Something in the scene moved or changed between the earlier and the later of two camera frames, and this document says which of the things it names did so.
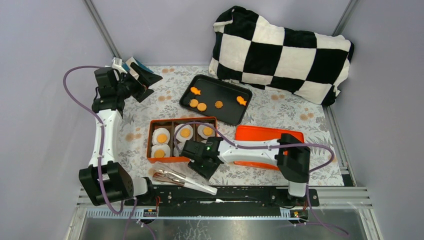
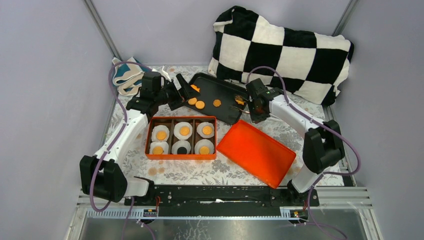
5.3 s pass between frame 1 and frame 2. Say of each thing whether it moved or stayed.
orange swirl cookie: stayed
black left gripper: moved
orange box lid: moved
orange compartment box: stayed
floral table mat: stayed
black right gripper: moved
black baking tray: stayed
